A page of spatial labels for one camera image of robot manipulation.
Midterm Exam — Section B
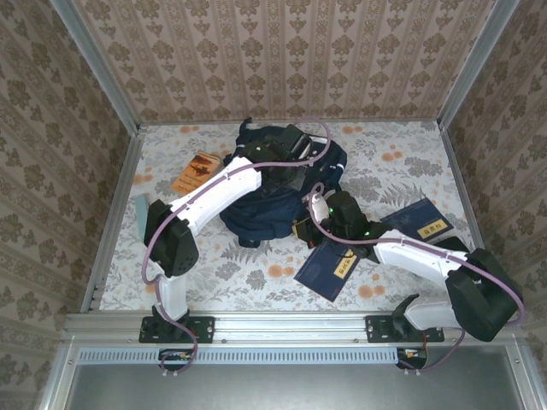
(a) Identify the aluminium frame post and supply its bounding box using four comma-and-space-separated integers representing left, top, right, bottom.
50, 0, 142, 134
436, 0, 521, 129

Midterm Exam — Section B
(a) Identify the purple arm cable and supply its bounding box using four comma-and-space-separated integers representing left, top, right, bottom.
142, 117, 332, 379
308, 182, 526, 377

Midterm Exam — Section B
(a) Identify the grey sheet metal tray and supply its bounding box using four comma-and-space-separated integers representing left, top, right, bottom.
40, 341, 547, 410

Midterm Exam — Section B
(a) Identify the aluminium mounting rail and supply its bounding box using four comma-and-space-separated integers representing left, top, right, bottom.
63, 310, 521, 343

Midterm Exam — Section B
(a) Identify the slotted pale cable duct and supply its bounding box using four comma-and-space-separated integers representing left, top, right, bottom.
78, 346, 402, 366

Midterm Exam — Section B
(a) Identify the black connector box with wires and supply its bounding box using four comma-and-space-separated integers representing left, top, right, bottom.
158, 348, 194, 371
397, 348, 428, 369

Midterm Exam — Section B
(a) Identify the orange paperback book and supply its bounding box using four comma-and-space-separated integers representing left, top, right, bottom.
170, 151, 224, 200

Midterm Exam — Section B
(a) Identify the navy blue backpack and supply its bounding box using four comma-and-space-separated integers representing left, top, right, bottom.
220, 117, 348, 249

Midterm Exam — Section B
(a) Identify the navy book with yellow label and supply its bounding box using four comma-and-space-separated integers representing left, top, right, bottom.
293, 241, 364, 303
379, 196, 456, 245

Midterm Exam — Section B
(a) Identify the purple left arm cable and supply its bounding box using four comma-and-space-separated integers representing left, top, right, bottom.
142, 117, 332, 379

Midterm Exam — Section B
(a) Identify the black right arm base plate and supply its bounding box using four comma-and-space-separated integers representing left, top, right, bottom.
365, 314, 445, 344

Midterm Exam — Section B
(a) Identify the light blue oblong box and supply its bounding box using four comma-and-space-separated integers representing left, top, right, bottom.
134, 194, 150, 241

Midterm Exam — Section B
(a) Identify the floral patterned table cover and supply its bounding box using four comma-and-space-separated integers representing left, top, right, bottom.
98, 120, 497, 313

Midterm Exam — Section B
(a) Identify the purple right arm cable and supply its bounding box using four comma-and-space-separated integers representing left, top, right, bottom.
308, 182, 526, 377

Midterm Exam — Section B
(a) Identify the aluminium side rail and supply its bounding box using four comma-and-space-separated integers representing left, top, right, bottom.
79, 126, 147, 313
438, 123, 506, 312

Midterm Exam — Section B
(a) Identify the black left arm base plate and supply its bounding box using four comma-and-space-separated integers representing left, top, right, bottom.
138, 315, 215, 344

